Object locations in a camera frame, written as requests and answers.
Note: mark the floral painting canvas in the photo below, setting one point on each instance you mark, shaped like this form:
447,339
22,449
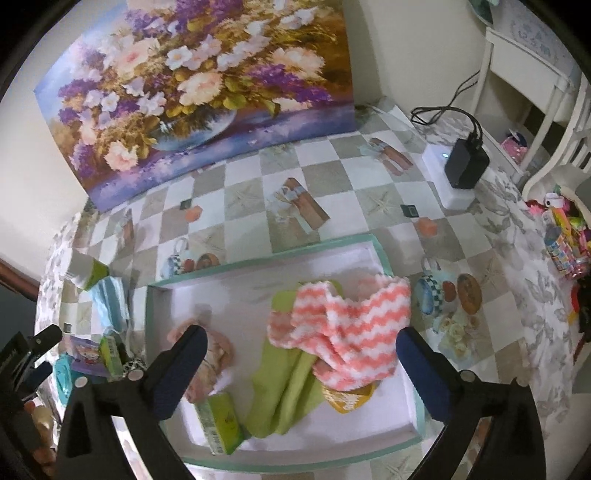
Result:
156,89

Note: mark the pink beige scrunchie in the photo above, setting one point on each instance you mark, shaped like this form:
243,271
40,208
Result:
218,357

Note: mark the teal plastic case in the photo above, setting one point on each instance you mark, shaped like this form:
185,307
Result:
63,378

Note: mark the lime green cloth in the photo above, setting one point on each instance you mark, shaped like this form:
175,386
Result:
284,386

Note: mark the colourful toy pile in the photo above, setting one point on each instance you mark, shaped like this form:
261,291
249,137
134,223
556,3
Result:
567,240

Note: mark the white teal shallow tray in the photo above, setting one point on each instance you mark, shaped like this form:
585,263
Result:
235,300

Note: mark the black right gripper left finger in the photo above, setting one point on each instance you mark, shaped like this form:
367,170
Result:
171,372

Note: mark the black power adapter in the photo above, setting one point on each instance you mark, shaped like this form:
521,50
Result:
467,162

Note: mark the checkered tablecloth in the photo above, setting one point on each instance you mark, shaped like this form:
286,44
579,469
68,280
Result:
370,180

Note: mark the pink white chevron cloth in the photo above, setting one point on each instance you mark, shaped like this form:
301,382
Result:
353,340

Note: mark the leopard print scrunchie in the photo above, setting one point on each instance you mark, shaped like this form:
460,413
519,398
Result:
135,363

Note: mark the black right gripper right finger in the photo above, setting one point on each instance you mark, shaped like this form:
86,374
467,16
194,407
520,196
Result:
430,372

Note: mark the yellow snack packet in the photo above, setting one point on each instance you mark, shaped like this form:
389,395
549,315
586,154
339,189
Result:
348,401

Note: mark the light blue face mask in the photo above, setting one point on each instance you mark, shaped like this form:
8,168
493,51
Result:
109,297

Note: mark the green tissue pack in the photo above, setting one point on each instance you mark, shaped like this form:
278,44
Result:
109,353

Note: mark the purple cartoon packet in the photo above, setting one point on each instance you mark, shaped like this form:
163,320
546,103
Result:
86,357

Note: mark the white wooden chair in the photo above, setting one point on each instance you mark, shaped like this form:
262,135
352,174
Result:
550,90

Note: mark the white power strip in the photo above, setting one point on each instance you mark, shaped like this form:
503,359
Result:
435,158

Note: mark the white green pill bottle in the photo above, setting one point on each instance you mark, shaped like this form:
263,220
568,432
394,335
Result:
84,271

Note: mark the small green gum box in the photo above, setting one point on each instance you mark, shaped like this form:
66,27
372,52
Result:
218,420

